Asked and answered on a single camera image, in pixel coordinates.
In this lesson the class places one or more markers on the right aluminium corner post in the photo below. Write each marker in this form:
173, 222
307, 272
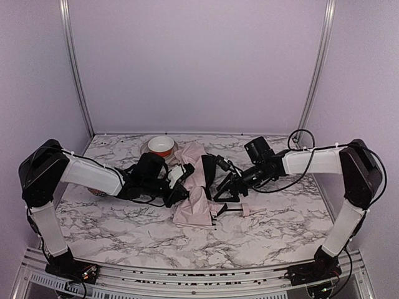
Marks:
321, 56

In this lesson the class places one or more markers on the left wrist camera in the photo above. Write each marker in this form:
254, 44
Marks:
179, 173

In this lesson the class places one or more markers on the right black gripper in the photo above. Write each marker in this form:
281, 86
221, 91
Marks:
234, 183

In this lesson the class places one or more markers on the red and white bowl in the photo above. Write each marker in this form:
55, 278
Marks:
161, 145

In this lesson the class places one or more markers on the left aluminium corner post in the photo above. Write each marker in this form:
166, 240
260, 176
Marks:
69, 40

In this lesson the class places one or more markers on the aluminium front rail frame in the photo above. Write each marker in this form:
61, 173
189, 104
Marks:
118, 281

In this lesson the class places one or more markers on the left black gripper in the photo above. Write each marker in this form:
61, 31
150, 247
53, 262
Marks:
174, 193

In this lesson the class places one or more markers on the grey round plate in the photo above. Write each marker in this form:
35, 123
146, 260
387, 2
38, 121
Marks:
170, 159

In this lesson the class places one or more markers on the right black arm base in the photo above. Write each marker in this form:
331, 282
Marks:
307, 273

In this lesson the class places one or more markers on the aluminium corner post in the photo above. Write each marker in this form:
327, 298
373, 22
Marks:
321, 56
69, 40

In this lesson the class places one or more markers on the red patterned round pouch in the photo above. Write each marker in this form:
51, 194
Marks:
96, 192

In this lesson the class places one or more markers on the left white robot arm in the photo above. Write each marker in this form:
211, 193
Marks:
51, 165

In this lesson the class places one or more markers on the pink and black umbrella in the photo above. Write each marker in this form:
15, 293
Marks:
197, 210

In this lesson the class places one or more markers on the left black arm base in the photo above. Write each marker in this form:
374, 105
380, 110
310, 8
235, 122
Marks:
81, 271

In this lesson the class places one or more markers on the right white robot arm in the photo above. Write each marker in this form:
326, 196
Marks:
351, 175

